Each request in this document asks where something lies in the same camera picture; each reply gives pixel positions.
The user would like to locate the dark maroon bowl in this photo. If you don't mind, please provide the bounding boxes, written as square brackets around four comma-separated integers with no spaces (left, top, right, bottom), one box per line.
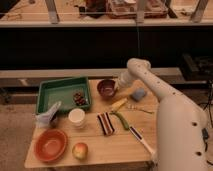
[97,79,115,99]

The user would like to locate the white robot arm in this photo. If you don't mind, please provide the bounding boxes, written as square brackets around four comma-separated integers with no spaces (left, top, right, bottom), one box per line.
[117,58,208,171]

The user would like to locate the green plastic tray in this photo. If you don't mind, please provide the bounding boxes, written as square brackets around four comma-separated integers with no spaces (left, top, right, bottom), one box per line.
[36,77,92,114]

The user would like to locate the green chili pepper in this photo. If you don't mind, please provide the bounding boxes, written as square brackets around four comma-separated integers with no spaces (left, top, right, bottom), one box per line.
[110,112,129,130]

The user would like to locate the dark grape bunch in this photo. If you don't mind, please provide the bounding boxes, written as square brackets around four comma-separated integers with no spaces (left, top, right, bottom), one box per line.
[73,92,87,106]

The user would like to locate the blue sponge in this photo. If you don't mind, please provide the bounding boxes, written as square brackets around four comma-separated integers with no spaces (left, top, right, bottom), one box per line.
[130,88,147,102]

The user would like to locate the striped maroon cloth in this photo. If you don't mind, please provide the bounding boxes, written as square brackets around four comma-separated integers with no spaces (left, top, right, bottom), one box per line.
[97,113,115,136]

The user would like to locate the white cup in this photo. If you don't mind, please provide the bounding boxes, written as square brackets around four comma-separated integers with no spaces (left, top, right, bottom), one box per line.
[68,108,85,127]

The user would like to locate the wooden table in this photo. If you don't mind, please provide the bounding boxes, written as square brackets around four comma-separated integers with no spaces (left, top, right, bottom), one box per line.
[24,80,158,169]

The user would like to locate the red yellow apple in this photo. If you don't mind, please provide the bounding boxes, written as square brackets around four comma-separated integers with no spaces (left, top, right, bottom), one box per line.
[72,142,88,160]

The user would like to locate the clear plastic bag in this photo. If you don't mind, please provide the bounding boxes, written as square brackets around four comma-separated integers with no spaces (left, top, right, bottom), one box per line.
[36,101,62,128]

